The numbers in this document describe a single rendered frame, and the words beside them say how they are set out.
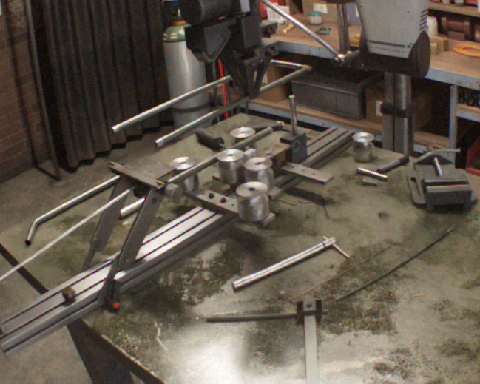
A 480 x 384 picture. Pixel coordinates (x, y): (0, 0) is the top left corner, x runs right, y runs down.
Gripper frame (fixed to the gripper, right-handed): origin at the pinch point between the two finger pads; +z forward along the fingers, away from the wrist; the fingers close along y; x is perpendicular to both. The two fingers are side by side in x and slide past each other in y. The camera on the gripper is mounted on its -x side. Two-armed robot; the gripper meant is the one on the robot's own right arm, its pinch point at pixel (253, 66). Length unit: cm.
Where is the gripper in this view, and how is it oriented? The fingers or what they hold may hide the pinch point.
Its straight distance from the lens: 105.3
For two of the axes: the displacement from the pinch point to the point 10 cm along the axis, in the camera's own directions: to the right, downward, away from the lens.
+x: 7.0, -4.0, 5.9
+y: 7.0, 2.4, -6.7
